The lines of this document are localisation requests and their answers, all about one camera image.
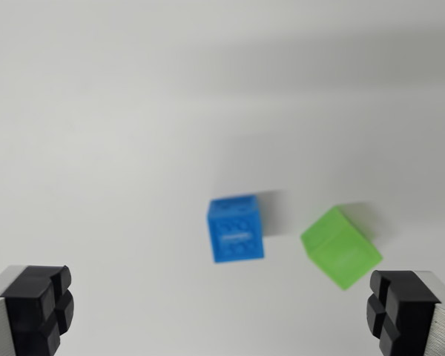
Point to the green rubber cube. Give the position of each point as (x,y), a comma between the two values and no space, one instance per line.
(337,248)

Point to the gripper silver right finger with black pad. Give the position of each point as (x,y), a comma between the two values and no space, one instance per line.
(411,311)

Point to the blue textured rubber cube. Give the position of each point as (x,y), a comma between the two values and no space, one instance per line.
(237,235)

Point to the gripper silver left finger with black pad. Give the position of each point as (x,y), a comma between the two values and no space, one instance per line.
(24,308)

